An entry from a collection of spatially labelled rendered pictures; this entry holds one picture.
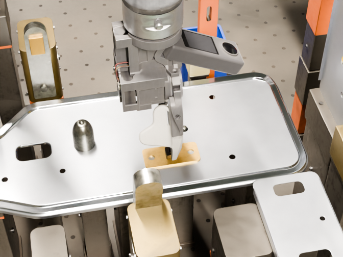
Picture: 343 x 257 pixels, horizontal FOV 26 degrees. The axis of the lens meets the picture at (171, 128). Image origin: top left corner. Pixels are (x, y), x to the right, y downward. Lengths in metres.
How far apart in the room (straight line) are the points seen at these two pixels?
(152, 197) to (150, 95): 0.13
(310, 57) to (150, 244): 0.51
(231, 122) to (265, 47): 0.62
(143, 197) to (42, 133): 0.26
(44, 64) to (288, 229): 0.47
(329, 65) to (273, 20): 0.68
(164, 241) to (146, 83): 0.20
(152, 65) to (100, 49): 0.80
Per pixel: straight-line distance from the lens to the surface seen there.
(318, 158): 1.26
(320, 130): 1.21
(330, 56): 1.18
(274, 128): 1.17
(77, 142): 1.12
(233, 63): 0.99
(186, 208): 1.29
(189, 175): 1.10
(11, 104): 1.33
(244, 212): 1.08
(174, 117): 0.98
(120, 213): 1.20
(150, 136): 1.01
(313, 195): 1.09
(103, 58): 1.73
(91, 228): 1.28
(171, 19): 0.89
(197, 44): 0.97
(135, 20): 0.89
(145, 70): 0.96
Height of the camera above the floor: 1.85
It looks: 47 degrees down
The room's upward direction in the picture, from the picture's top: straight up
